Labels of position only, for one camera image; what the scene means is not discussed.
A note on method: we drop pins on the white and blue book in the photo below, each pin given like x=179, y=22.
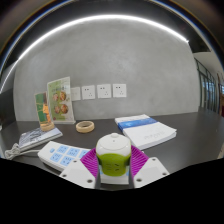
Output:
x=150, y=133

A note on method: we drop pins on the white wall socket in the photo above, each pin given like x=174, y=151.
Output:
x=88, y=92
x=104, y=91
x=119, y=90

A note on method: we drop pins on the ceiling light strip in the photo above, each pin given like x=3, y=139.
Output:
x=110, y=16

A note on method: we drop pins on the glass door wall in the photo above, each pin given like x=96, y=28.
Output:
x=208, y=90

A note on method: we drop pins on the beige tape roll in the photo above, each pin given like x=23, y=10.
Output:
x=78, y=127

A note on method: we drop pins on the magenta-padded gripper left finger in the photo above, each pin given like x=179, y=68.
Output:
x=78, y=171

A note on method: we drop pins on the large acrylic menu sign stand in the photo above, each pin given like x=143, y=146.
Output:
x=60, y=100

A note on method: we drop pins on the blank white wall plate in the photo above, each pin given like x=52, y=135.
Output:
x=76, y=94

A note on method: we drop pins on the grey printed booklet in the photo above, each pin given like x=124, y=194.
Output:
x=38, y=136

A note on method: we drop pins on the green and white charger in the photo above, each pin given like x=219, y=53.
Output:
x=113, y=160

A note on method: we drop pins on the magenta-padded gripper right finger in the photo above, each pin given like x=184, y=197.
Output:
x=151, y=170

